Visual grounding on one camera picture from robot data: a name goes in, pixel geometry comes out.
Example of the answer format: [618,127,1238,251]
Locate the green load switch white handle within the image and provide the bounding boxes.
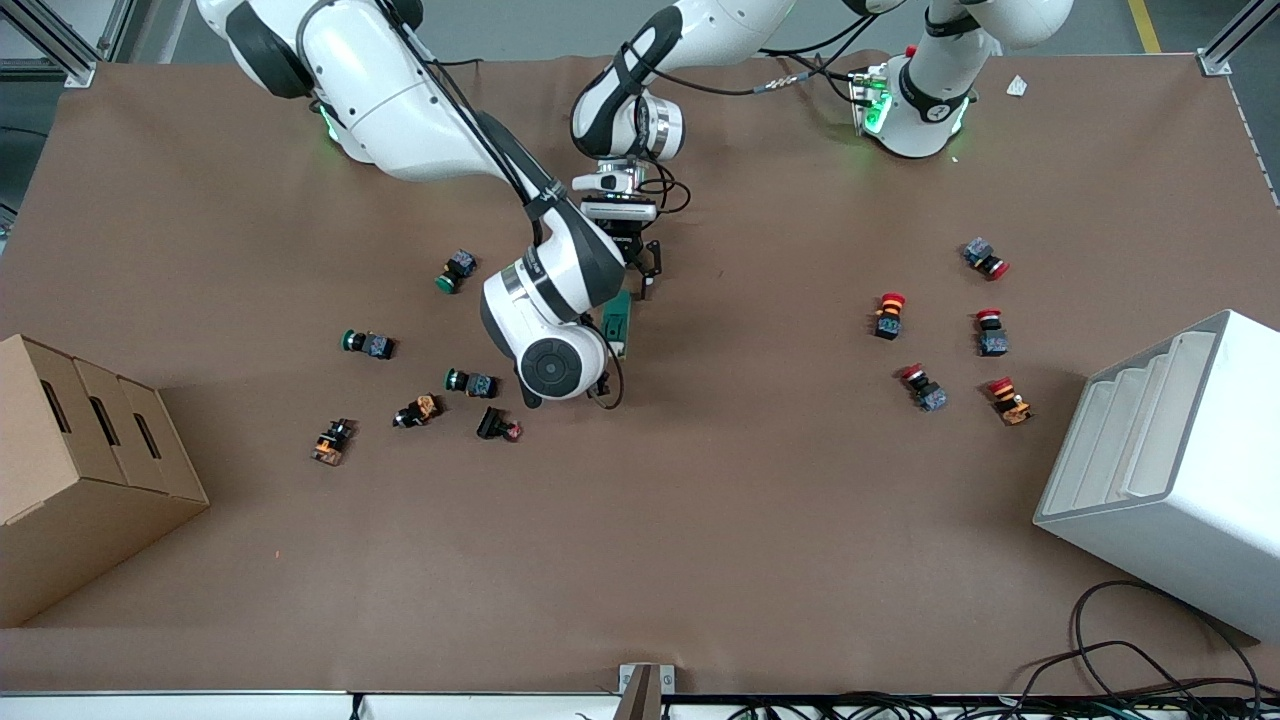
[600,290,634,361]

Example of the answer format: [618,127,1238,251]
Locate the brown paper table cover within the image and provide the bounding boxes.
[0,50,1280,696]

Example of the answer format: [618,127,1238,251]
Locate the red mushroom button orange block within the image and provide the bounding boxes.
[986,376,1034,427]

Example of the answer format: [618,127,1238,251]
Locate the white stepped storage rack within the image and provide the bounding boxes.
[1033,309,1280,643]

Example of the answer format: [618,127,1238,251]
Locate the brown cardboard box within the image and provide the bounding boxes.
[0,333,211,629]

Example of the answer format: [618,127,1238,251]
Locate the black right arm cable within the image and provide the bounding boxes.
[375,0,627,411]

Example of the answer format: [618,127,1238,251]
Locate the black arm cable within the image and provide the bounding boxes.
[625,10,886,216]
[375,0,627,411]

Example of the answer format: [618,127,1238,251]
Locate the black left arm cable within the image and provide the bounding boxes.
[625,10,886,216]

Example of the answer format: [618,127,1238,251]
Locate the black base cable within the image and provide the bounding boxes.
[790,50,863,85]

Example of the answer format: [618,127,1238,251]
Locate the metal bracket at table edge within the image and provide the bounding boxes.
[618,663,677,720]

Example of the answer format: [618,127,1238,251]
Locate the black cable bundle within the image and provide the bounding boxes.
[728,640,1280,720]

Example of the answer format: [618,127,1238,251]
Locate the black looped cable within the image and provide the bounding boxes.
[1070,580,1264,703]

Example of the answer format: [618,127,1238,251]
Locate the aluminium frame post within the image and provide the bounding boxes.
[1198,0,1280,78]
[0,0,101,91]

